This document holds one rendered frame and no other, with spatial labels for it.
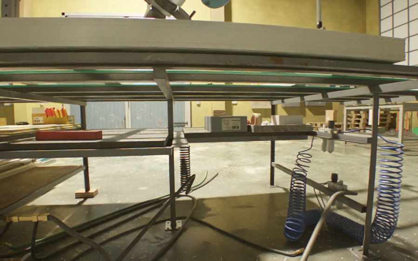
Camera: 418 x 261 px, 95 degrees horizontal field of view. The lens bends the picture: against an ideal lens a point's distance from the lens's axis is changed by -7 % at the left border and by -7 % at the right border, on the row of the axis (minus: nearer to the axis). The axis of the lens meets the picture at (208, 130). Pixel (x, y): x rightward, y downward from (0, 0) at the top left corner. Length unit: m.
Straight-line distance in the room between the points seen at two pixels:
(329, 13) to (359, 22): 1.38
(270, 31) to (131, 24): 0.36
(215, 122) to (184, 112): 5.74
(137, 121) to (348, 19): 8.75
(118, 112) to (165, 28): 6.77
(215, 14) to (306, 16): 3.52
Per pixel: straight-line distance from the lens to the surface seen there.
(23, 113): 8.18
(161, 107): 7.03
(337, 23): 9.94
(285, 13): 8.86
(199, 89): 1.15
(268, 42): 0.62
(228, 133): 1.30
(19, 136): 1.41
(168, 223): 1.47
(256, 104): 7.38
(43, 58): 0.65
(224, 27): 0.59
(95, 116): 7.51
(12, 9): 0.73
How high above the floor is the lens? 0.69
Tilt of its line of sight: 4 degrees down
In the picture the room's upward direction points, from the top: 1 degrees counter-clockwise
